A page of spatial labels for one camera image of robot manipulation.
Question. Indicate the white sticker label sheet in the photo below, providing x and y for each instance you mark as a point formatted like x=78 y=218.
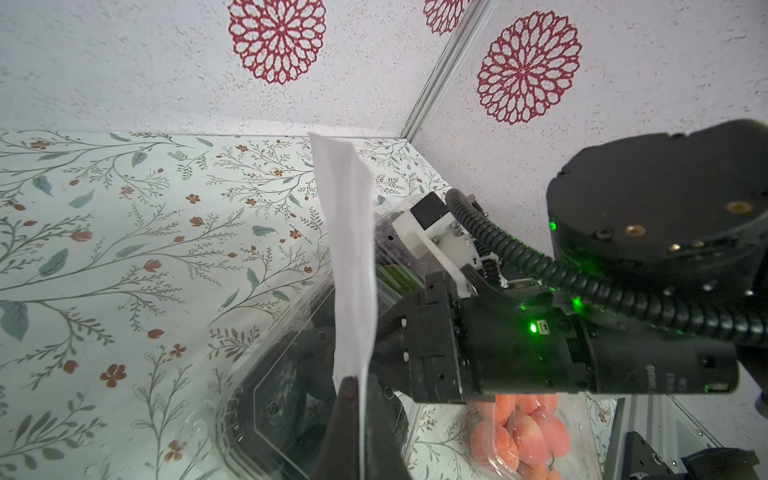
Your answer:
x=346 y=186

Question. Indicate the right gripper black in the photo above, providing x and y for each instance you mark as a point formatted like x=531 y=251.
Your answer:
x=418 y=347

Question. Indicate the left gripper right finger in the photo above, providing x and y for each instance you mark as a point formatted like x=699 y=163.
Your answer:
x=381 y=456

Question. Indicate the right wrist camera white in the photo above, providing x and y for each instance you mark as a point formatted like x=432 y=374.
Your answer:
x=464 y=250

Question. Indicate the blackberry clamshell box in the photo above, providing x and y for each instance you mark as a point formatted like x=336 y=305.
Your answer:
x=273 y=423

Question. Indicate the floral table mat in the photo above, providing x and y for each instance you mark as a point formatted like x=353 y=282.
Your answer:
x=138 y=272

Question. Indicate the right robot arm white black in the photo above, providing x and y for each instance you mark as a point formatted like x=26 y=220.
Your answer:
x=657 y=282

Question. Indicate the purple grape clamshell box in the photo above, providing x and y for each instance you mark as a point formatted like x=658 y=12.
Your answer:
x=399 y=264

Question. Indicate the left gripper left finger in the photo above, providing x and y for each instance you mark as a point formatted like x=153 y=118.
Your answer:
x=340 y=451

